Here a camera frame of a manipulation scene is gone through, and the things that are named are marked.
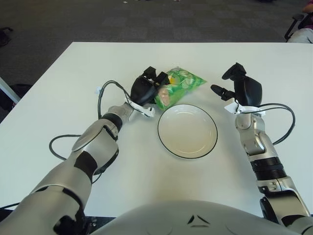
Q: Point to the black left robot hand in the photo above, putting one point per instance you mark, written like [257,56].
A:
[143,90]

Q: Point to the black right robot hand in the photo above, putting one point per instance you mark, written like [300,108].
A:
[250,91]

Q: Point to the green chips snack bag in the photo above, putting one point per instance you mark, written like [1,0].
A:
[185,83]

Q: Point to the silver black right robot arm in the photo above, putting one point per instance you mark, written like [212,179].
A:
[256,139]

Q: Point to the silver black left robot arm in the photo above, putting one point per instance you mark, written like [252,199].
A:
[97,147]

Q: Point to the white plate with black rim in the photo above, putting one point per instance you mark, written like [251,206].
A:
[187,132]

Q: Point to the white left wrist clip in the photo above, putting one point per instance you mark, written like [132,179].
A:
[149,112]

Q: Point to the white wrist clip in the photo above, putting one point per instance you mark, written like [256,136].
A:
[231,107]
[149,112]

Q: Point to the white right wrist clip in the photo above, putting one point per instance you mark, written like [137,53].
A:
[231,107]

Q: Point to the black bag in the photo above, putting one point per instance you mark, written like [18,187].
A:
[22,89]

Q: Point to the grey robot torso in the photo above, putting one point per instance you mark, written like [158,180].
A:
[171,220]

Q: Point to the white desk leg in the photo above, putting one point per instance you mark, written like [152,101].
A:
[7,90]

